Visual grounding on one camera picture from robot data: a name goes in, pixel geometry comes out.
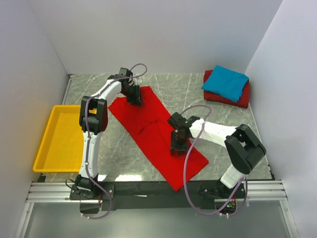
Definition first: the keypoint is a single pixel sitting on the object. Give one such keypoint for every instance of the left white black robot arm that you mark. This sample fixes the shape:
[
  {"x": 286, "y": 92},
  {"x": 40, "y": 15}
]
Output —
[{"x": 93, "y": 120}]

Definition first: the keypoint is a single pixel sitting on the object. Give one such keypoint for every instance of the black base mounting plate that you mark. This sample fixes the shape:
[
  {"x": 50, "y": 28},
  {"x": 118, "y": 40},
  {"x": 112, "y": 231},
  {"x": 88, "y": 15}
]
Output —
[{"x": 151, "y": 195}]

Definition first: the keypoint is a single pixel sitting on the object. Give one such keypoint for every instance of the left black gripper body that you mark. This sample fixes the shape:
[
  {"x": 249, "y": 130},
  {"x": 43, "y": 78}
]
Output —
[{"x": 132, "y": 93}]

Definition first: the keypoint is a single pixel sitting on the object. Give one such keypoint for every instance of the folded blue t-shirt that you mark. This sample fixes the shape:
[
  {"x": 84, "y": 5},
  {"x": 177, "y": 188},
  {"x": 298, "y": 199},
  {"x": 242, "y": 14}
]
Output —
[{"x": 227, "y": 83}]

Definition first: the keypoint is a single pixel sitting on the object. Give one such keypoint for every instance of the folded dark red t-shirt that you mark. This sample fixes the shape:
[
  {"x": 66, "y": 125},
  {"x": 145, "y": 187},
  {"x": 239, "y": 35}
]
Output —
[{"x": 242, "y": 103}]

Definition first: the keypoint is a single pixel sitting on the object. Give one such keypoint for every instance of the yellow plastic tray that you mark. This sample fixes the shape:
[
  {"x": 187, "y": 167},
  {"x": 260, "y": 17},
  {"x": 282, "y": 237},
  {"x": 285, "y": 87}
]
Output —
[{"x": 61, "y": 147}]

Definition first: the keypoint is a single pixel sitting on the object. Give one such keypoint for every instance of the bright red t-shirt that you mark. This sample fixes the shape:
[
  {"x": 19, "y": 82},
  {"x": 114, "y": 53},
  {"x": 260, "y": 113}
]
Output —
[{"x": 149, "y": 128}]

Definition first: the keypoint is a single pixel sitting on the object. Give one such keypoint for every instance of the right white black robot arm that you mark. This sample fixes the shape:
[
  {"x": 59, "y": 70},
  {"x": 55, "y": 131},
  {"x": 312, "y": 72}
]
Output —
[{"x": 243, "y": 147}]

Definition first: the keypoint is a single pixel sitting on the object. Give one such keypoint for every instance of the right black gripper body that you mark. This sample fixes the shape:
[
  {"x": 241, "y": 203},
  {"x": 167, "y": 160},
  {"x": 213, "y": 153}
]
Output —
[{"x": 178, "y": 142}]

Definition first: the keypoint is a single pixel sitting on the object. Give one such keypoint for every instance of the aluminium extrusion rail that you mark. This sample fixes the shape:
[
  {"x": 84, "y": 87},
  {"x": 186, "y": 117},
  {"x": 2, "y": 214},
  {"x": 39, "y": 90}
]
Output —
[{"x": 256, "y": 190}]

